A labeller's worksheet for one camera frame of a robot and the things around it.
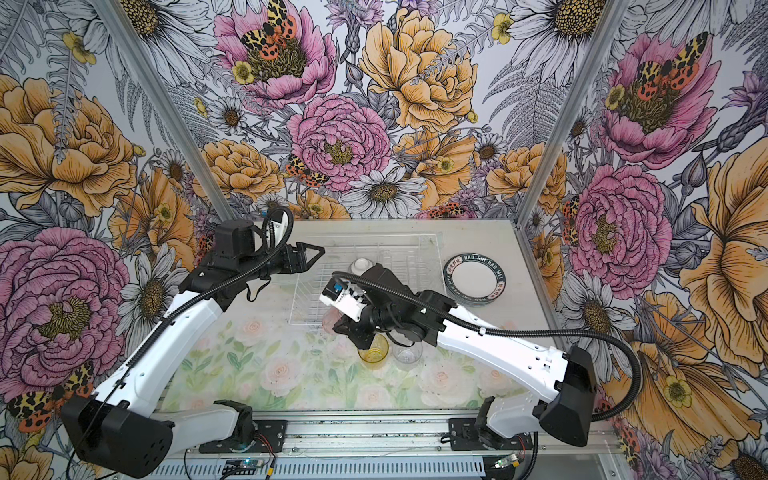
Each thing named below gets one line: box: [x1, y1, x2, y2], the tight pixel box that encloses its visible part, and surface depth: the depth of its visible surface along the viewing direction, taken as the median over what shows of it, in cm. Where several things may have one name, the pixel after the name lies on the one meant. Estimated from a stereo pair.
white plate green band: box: [443, 253, 506, 307], surface depth 105 cm
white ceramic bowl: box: [349, 257, 373, 276], surface depth 101 cm
